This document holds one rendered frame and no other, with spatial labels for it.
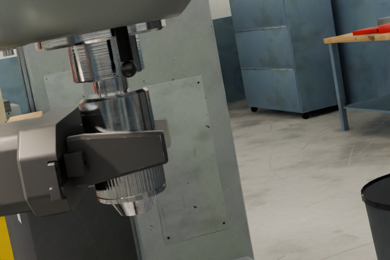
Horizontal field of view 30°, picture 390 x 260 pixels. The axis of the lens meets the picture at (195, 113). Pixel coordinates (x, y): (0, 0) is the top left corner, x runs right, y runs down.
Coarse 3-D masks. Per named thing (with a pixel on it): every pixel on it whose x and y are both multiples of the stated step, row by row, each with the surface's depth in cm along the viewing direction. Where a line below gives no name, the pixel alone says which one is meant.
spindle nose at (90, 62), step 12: (132, 36) 46; (72, 48) 45; (84, 48) 45; (96, 48) 45; (108, 48) 45; (132, 48) 46; (72, 60) 46; (84, 60) 45; (96, 60) 45; (108, 60) 45; (132, 60) 46; (72, 72) 46; (84, 72) 45; (96, 72) 45; (108, 72) 45; (120, 72) 45
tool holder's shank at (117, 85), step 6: (114, 78) 46; (120, 78) 46; (126, 78) 47; (96, 84) 47; (102, 84) 46; (108, 84) 46; (114, 84) 46; (120, 84) 46; (126, 84) 47; (96, 90) 47; (102, 90) 46; (108, 90) 46; (114, 90) 46; (120, 90) 46; (126, 90) 47
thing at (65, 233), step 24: (24, 216) 84; (48, 216) 83; (72, 216) 84; (96, 216) 86; (120, 216) 87; (24, 240) 88; (48, 240) 83; (72, 240) 84; (96, 240) 86; (120, 240) 87
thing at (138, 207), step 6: (150, 198) 47; (114, 204) 47; (120, 204) 47; (126, 204) 47; (132, 204) 47; (138, 204) 47; (144, 204) 47; (150, 204) 48; (120, 210) 48; (126, 210) 47; (132, 210) 47; (138, 210) 47; (144, 210) 48
